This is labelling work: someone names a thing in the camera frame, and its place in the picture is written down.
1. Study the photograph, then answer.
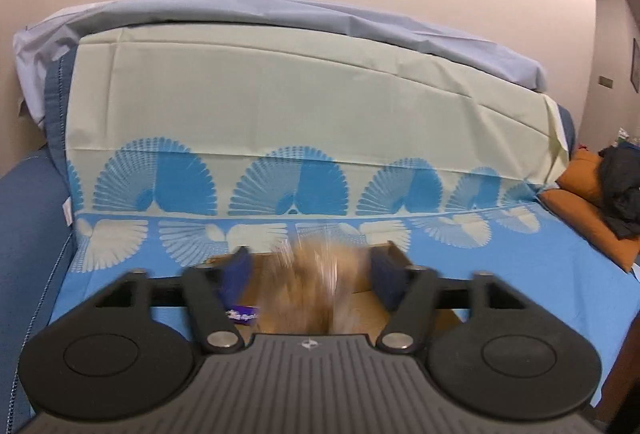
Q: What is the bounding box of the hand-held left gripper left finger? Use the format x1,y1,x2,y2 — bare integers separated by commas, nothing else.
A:
90,245,253,354

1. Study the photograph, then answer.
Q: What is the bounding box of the black cloth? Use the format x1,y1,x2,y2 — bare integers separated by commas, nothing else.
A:
597,145,640,240

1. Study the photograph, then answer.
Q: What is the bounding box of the cardboard box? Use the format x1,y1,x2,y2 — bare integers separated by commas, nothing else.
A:
202,240,463,340

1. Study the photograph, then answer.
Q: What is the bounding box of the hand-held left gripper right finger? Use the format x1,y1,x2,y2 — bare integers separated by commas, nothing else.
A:
369,249,523,354

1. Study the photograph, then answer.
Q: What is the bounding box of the cream blue fan-print sheet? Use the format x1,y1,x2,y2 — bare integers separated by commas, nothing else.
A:
50,26,640,405

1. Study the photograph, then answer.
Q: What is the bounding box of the clear bag of granola clusters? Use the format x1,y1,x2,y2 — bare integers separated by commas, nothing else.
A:
260,236,368,335

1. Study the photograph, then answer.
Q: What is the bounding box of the orange cushion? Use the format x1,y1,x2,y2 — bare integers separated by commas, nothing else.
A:
537,188,640,272
556,148,608,207

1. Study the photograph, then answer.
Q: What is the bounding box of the purple chocolate bar packet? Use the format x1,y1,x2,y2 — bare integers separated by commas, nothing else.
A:
224,305,262,326

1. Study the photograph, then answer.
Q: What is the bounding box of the light grey-blue sheet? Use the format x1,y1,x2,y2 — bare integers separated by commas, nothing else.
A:
12,0,547,125

